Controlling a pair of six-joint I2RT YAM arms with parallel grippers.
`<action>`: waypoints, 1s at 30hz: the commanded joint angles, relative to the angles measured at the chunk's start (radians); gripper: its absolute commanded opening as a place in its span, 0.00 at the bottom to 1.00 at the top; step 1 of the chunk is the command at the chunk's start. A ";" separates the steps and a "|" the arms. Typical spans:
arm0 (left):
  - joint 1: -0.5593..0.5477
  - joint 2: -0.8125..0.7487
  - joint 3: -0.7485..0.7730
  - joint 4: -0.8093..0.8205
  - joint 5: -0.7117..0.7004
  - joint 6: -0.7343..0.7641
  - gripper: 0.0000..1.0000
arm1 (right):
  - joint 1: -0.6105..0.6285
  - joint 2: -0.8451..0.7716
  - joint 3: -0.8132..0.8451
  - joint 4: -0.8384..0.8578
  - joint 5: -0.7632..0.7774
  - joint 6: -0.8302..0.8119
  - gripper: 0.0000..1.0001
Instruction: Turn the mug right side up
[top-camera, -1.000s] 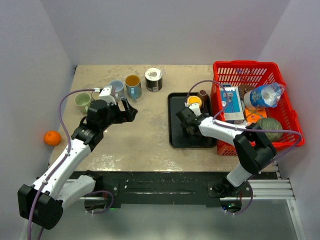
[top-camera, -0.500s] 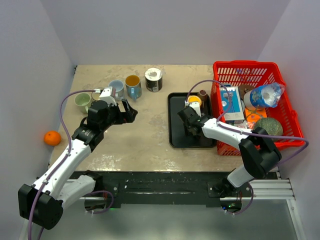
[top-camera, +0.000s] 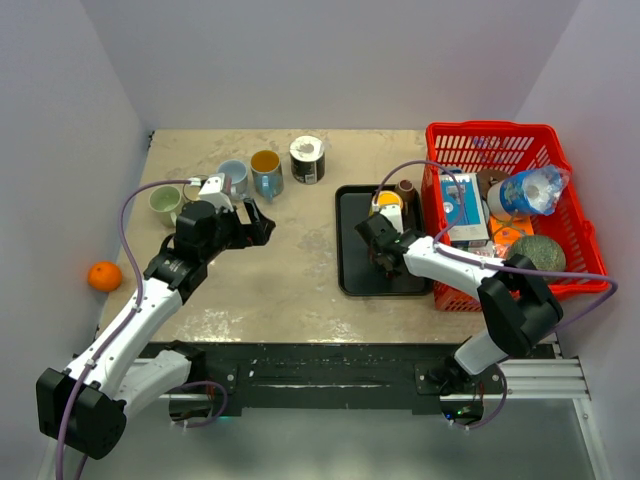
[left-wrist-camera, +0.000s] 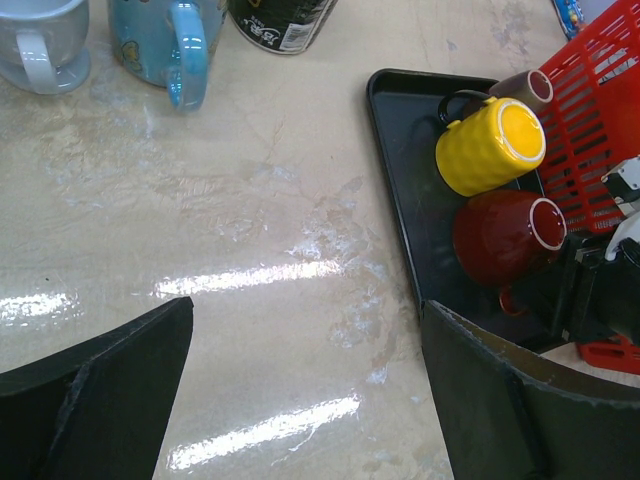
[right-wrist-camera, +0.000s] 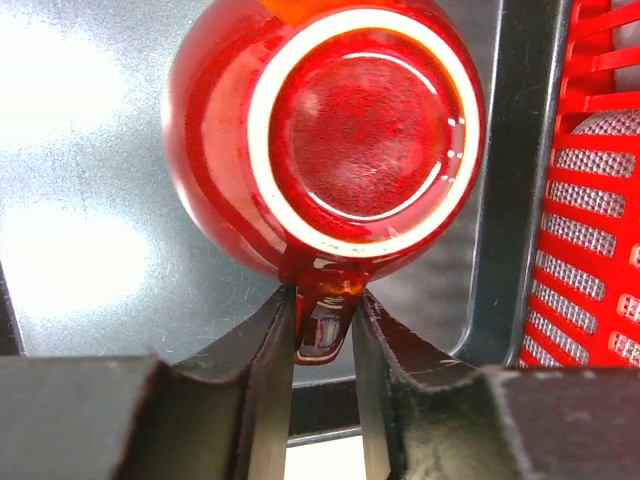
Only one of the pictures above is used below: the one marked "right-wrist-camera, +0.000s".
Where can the black tray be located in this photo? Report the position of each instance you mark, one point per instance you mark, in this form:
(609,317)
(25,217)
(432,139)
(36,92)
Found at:
(98,259)

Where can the red plastic basket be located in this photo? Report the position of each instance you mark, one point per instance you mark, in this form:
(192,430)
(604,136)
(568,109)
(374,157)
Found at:
(584,304)

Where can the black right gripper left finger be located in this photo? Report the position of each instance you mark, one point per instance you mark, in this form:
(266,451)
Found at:
(221,414)

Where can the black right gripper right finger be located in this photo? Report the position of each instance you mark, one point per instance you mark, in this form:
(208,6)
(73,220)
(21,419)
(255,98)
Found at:
(427,415)

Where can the red mug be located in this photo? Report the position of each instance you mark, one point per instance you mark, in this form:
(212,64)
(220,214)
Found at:
(324,143)

